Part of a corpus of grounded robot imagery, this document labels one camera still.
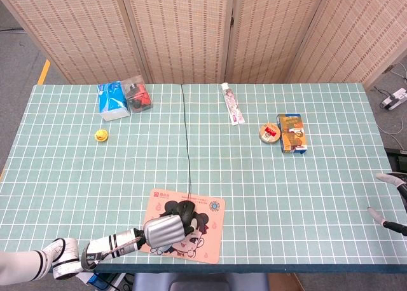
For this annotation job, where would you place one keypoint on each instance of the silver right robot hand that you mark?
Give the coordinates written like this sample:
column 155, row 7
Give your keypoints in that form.
column 394, row 178

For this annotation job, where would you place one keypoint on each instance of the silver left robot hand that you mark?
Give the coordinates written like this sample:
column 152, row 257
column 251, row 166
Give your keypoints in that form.
column 163, row 230

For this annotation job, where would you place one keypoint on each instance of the black computer mouse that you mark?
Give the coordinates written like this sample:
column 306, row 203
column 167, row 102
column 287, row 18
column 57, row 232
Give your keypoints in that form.
column 187, row 210

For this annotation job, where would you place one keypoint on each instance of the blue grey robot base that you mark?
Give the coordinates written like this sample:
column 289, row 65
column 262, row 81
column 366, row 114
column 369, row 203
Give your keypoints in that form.
column 200, row 283

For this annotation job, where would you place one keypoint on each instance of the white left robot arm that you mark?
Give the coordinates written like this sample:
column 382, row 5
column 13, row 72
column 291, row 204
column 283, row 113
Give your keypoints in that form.
column 63, row 256

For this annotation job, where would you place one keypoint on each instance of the cartoon girl mouse pad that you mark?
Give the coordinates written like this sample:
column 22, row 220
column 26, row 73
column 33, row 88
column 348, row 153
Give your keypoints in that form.
column 210, row 240

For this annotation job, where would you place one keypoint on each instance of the black device beside table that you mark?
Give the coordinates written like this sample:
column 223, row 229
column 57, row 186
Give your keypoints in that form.
column 397, row 160

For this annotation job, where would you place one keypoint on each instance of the white power strip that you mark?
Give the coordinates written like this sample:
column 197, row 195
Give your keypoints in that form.
column 394, row 99

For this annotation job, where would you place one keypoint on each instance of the blue box under table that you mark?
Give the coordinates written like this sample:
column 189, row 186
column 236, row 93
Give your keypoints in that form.
column 103, row 281

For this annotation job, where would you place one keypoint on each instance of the green checked tablecloth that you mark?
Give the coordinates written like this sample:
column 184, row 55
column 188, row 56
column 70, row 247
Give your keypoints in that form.
column 254, row 176

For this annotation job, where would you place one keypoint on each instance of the blue and orange carton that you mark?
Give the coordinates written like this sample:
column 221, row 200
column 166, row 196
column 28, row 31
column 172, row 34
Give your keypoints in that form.
column 292, row 133

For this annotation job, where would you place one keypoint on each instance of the yellow duck toy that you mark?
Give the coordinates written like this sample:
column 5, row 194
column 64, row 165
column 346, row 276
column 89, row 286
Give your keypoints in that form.
column 101, row 135

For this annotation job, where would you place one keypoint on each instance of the round gold tin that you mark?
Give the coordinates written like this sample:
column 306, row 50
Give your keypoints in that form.
column 270, row 133

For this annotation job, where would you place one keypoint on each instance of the clear box of binder clips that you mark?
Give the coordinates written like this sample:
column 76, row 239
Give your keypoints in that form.
column 138, row 95

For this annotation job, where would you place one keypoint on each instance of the blue tissue pack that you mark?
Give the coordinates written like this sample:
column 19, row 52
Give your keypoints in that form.
column 113, row 100

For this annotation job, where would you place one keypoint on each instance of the white toothpaste tube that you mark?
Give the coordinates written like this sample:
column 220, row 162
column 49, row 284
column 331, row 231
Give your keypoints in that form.
column 232, row 105

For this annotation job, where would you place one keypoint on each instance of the woven folding screen panel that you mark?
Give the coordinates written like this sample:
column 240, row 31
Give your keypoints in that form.
column 356, row 33
column 181, row 33
column 79, row 33
column 273, row 33

